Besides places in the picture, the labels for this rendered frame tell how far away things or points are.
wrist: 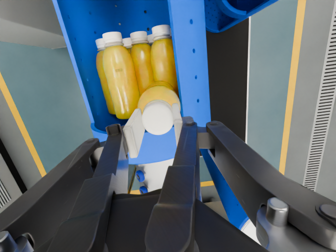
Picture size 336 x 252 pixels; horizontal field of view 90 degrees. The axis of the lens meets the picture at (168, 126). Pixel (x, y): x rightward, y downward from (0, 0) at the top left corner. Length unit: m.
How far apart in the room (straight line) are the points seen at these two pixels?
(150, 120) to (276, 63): 1.63
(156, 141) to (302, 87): 1.75
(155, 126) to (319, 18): 1.84
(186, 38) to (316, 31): 1.70
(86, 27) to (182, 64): 0.29
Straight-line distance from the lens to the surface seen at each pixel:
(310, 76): 1.97
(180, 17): 0.30
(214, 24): 1.41
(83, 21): 0.50
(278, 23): 1.77
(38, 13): 1.17
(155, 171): 0.70
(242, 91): 1.50
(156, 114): 0.20
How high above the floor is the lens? 1.50
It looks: 70 degrees down
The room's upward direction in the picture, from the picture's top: 177 degrees clockwise
